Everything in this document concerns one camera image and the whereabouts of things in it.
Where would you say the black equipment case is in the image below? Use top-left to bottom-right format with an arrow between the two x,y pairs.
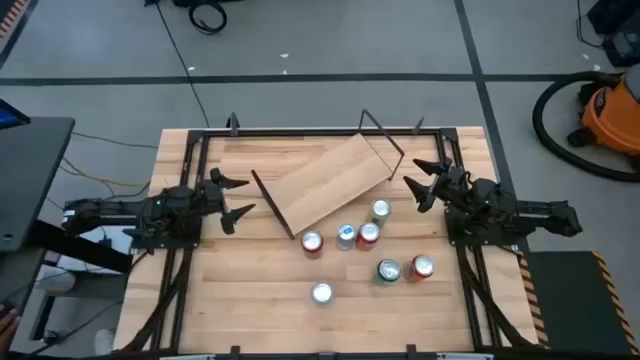
587,0 -> 640,69

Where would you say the hazard-striped black floor mat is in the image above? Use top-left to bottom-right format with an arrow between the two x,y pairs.
0,0 -> 32,40
517,249 -> 640,356

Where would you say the person's hand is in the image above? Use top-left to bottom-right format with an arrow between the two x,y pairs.
0,308 -> 20,354

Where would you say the wooden tray with wire handles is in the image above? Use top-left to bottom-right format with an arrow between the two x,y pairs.
250,108 -> 406,241

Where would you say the long black floor cable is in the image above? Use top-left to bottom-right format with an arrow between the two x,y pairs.
154,0 -> 211,129

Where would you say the person's shoe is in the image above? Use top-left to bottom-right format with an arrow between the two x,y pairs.
94,328 -> 116,356

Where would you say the orange shop vacuum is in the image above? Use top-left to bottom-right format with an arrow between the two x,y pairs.
567,64 -> 640,159
531,70 -> 640,183

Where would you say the white box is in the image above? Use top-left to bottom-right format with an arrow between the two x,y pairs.
56,227 -> 136,275

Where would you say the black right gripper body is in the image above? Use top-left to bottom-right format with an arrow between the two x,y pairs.
434,167 -> 474,201

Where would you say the coiled black cable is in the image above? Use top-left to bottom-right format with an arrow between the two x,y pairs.
188,0 -> 229,36

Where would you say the blue and silver can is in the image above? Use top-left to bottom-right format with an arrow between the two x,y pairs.
335,223 -> 358,251

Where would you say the green Sprite can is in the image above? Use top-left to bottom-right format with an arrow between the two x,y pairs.
375,258 -> 403,286

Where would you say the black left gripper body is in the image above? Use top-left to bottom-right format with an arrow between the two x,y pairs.
198,180 -> 229,217

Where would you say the red Fanta can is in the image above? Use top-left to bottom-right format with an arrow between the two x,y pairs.
355,221 -> 381,252
407,254 -> 436,283

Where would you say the yellow floor cable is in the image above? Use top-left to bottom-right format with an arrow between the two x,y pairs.
62,157 -> 151,188

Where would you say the red Coca-Cola can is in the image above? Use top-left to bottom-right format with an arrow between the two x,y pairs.
300,230 -> 325,260

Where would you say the black desk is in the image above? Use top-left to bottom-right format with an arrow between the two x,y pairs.
0,116 -> 134,274

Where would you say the laptop screen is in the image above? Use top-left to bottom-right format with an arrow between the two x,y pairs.
0,98 -> 31,130

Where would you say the tall light green can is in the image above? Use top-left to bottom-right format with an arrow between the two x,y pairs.
370,198 -> 393,227

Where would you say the silver pink Spindrift can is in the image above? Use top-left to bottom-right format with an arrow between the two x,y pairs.
310,281 -> 335,306

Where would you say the black table frame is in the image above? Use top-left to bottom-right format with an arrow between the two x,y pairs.
119,112 -> 546,360

